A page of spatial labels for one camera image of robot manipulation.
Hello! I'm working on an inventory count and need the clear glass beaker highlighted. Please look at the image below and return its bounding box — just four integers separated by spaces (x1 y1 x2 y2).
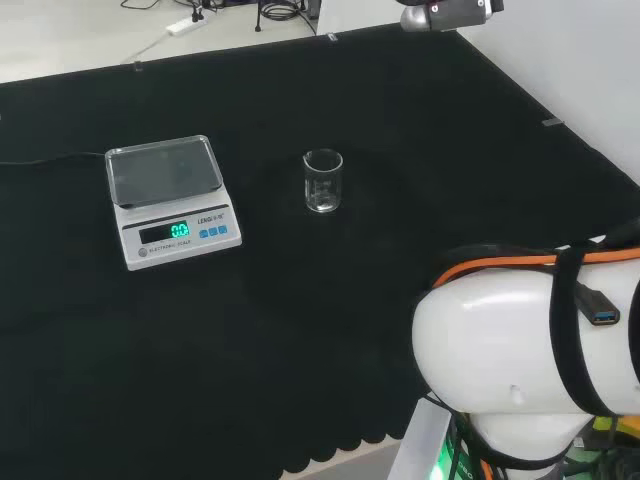
302 148 345 214

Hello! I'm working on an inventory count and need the black bench cloth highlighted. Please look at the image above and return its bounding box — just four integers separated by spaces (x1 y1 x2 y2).
0 22 640 480

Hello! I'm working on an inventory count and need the white electronic balance steel pan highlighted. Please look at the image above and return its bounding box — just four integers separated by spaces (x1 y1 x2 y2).
104 133 244 272

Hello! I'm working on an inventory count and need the black tripod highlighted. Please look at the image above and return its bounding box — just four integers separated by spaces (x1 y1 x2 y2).
253 0 319 36

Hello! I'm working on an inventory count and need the white power strip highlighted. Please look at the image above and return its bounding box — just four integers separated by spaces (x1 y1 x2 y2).
166 17 207 36

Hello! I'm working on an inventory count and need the orange robot cable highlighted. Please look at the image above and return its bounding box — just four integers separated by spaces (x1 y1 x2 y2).
432 247 640 289

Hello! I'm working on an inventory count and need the coiled black cable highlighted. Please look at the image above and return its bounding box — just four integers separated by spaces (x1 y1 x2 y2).
259 0 309 22

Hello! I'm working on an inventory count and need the white power strip cable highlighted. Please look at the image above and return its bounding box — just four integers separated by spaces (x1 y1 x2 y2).
132 30 174 64

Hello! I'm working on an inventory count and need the grey black camera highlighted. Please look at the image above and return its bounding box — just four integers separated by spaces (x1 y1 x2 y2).
398 0 506 33

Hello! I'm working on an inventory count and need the black plug cable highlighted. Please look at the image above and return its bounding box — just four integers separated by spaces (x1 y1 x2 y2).
119 0 221 24

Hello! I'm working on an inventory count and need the black usb cable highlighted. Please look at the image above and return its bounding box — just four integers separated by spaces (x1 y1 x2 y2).
574 282 622 327

